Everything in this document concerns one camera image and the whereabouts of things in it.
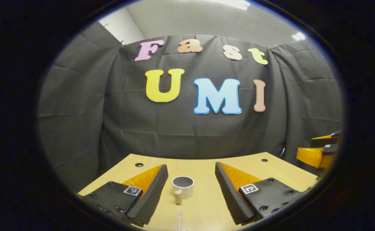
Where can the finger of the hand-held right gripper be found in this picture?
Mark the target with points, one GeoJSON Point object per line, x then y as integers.
{"type": "Point", "coordinates": [316, 156]}
{"type": "Point", "coordinates": [325, 141]}

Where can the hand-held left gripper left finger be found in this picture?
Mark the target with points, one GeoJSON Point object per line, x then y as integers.
{"type": "Point", "coordinates": [155, 192]}

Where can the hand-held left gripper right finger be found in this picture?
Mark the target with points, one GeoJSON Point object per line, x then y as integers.
{"type": "Point", "coordinates": [227, 192]}

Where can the white toothbrush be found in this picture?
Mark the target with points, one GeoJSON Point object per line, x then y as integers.
{"type": "Point", "coordinates": [179, 219]}

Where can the wooden desktop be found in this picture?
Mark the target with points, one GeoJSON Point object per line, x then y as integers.
{"type": "Point", "coordinates": [200, 166]}

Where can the black backdrop cloth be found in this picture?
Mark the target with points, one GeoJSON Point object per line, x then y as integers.
{"type": "Point", "coordinates": [174, 128]}

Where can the ceiling light panel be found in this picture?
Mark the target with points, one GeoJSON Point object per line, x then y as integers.
{"type": "Point", "coordinates": [235, 3]}
{"type": "Point", "coordinates": [298, 36]}

